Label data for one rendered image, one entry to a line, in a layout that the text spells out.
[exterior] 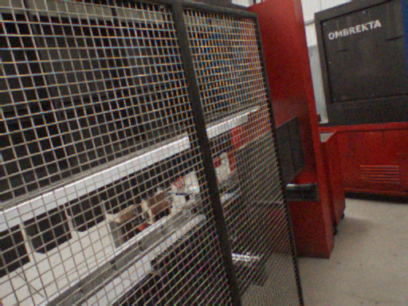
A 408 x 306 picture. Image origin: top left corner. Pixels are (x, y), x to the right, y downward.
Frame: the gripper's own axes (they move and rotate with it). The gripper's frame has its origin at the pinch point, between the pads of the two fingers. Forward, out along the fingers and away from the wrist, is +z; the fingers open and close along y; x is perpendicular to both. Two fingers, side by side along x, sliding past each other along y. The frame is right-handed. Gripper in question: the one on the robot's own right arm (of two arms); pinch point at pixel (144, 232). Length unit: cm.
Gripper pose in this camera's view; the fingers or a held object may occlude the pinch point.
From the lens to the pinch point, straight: 246.7
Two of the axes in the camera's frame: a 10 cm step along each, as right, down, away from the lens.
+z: 4.0, 9.1, 0.6
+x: 4.6, -2.5, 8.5
